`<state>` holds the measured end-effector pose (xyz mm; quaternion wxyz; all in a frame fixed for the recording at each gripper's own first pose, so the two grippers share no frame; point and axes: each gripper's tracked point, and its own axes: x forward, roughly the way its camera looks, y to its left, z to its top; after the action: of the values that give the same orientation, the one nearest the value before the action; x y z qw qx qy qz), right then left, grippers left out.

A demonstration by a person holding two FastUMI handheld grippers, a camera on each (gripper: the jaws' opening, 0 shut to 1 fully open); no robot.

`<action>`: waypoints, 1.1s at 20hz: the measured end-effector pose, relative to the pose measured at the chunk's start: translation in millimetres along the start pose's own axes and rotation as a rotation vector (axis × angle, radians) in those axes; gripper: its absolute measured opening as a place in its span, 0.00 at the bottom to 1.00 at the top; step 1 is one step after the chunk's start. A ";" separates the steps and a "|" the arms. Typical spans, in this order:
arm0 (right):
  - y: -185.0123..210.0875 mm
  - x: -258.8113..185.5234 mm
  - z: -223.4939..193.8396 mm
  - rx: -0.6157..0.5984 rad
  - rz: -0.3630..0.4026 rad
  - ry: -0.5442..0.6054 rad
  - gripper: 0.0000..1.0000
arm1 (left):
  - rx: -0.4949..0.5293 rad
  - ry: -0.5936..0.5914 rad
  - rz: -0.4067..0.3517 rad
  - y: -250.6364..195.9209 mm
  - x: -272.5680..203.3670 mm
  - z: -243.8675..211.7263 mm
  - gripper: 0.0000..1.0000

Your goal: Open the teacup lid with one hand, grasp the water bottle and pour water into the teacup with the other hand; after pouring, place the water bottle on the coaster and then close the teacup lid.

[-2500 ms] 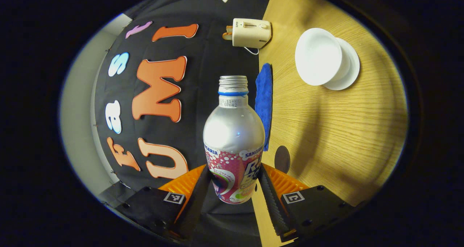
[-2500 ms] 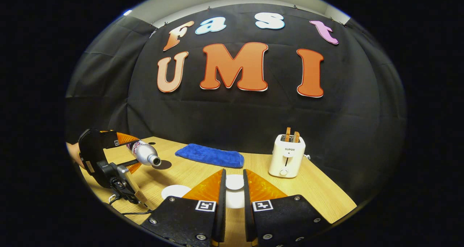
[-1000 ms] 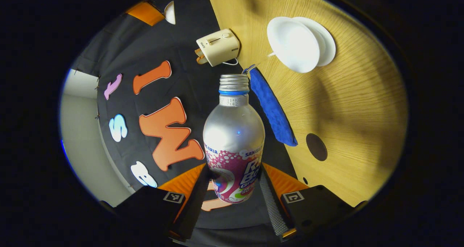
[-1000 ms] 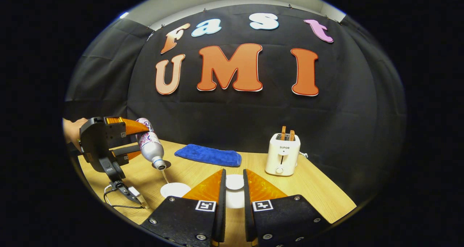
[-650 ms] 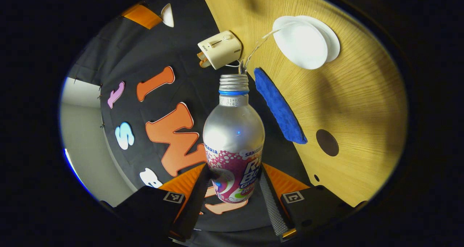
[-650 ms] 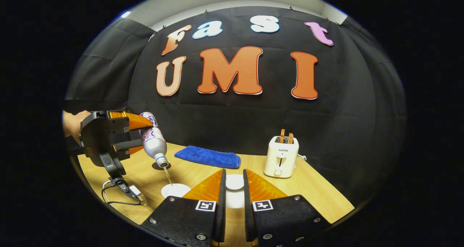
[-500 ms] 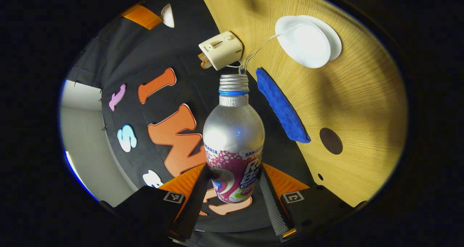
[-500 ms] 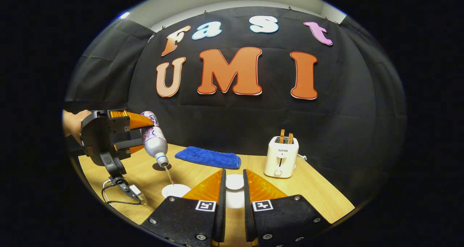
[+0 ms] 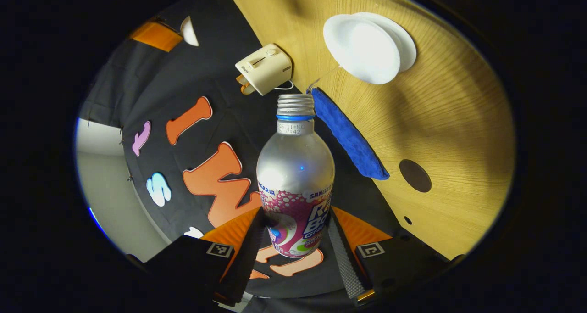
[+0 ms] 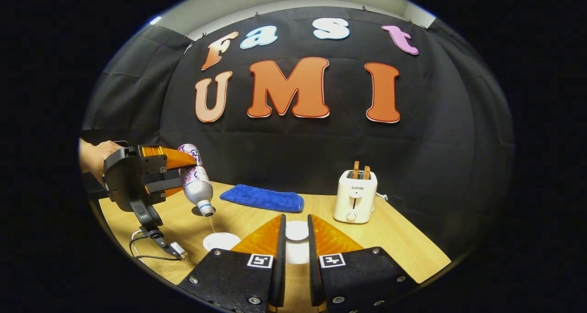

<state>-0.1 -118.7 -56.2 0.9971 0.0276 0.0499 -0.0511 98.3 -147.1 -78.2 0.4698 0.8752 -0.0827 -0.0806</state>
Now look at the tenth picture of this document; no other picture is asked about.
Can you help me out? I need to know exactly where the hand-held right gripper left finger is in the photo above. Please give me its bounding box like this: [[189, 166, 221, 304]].
[[178, 213, 287, 313]]

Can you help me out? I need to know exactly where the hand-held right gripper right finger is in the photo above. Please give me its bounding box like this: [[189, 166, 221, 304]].
[[307, 214, 418, 313]]

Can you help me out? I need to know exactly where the silver water bottle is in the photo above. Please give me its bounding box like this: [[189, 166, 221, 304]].
[[177, 144, 216, 217]]

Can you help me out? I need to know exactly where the white teacup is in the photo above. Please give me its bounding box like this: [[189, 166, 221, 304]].
[[203, 232, 241, 252]]

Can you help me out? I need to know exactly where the blue towel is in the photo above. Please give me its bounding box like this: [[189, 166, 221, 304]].
[[219, 184, 305, 213]]

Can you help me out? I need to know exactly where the white toaster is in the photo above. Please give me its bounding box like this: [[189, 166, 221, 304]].
[[333, 169, 378, 224]]

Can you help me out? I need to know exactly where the black backdrop cloth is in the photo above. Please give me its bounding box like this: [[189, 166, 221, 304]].
[[80, 6, 514, 258]]

